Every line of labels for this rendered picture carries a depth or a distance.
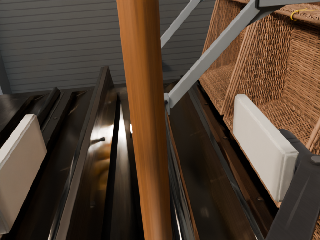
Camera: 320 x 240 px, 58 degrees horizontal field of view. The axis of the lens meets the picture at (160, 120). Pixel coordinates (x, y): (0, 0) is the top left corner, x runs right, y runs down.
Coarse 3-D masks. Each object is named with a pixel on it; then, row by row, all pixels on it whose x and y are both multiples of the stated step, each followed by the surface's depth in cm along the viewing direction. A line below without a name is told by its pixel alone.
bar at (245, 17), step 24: (192, 0) 102; (264, 0) 57; (288, 0) 57; (312, 0) 58; (240, 24) 60; (216, 48) 61; (192, 72) 63; (168, 96) 66; (168, 120) 58; (168, 144) 49; (168, 168) 44; (192, 216) 35
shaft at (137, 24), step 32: (128, 0) 19; (128, 32) 20; (128, 64) 22; (160, 64) 22; (128, 96) 23; (160, 96) 23; (160, 128) 24; (160, 160) 25; (160, 192) 27; (160, 224) 29
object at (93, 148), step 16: (112, 80) 177; (96, 96) 131; (112, 96) 163; (96, 112) 115; (112, 112) 151; (96, 128) 109; (112, 128) 141; (96, 144) 104; (80, 160) 86; (96, 160) 99; (80, 176) 80; (96, 176) 94; (80, 192) 76; (96, 192) 90; (64, 208) 69; (80, 208) 74; (96, 208) 87; (64, 224) 65; (80, 224) 71; (96, 224) 83
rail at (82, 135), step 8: (96, 88) 141; (88, 112) 117; (88, 120) 110; (80, 136) 100; (80, 144) 95; (72, 160) 87; (72, 168) 84; (72, 176) 80; (64, 184) 78; (64, 192) 75; (64, 200) 72; (56, 216) 67; (56, 224) 65; (56, 232) 63
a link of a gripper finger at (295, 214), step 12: (312, 156) 13; (300, 168) 12; (312, 168) 12; (300, 180) 12; (312, 180) 12; (288, 192) 11; (300, 192) 11; (312, 192) 11; (288, 204) 11; (300, 204) 10; (312, 204) 10; (276, 216) 10; (288, 216) 10; (300, 216) 10; (312, 216) 10; (276, 228) 10; (288, 228) 10; (300, 228) 10; (312, 228) 10
